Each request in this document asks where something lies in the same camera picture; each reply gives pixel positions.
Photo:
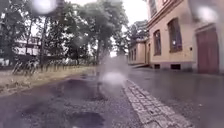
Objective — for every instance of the wet grey asphalt road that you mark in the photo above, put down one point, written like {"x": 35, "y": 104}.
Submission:
{"x": 190, "y": 96}

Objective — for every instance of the parked bicycles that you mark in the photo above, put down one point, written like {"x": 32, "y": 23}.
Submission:
{"x": 25, "y": 66}

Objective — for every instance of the large beige building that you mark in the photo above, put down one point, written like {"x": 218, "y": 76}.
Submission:
{"x": 185, "y": 50}

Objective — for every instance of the row of trees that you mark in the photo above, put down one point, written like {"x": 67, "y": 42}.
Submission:
{"x": 100, "y": 23}

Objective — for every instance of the wet gravel path with puddles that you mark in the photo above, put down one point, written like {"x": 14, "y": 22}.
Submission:
{"x": 46, "y": 100}

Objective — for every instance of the cobblestone strip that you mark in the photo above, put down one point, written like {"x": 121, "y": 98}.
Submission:
{"x": 150, "y": 110}

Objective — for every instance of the low beige building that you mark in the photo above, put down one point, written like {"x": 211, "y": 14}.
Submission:
{"x": 140, "y": 53}

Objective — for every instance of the dry grass strip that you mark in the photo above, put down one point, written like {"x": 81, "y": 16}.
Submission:
{"x": 40, "y": 77}

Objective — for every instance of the white building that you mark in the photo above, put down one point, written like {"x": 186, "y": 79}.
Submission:
{"x": 30, "y": 47}

